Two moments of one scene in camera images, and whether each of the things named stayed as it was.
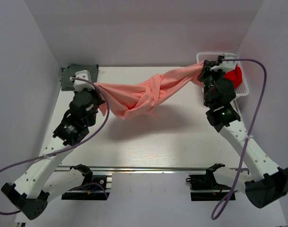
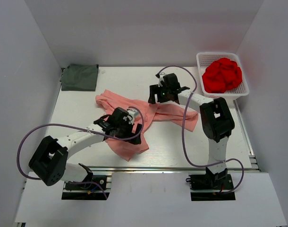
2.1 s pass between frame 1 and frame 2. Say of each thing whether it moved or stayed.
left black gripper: moved
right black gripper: moved
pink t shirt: moved
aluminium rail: stayed
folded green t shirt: stayed
